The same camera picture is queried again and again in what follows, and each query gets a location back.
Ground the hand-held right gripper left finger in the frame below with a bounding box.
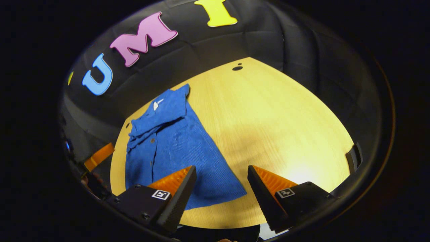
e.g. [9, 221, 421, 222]
[106, 165, 198, 236]

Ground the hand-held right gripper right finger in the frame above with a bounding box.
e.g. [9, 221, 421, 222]
[248, 165, 338, 234]

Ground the blue button-up shirt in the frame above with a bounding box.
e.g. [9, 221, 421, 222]
[125, 84, 247, 210]

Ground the dark curved bar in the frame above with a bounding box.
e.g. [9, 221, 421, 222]
[345, 142, 364, 174]

